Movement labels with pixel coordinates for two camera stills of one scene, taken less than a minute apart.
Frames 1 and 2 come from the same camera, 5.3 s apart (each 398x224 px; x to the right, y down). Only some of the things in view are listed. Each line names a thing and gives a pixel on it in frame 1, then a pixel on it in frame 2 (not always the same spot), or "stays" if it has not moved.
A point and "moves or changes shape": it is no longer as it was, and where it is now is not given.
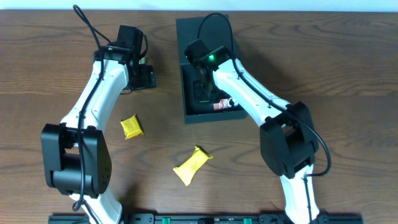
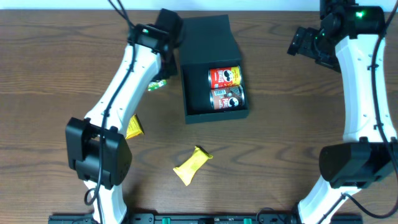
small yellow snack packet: (131, 127) stays
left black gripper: (145, 77) to (170, 71)
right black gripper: (202, 92) to (298, 42)
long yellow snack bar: (186, 170) stays
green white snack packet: (142, 60) moves or changes shape
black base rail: (204, 219) stays
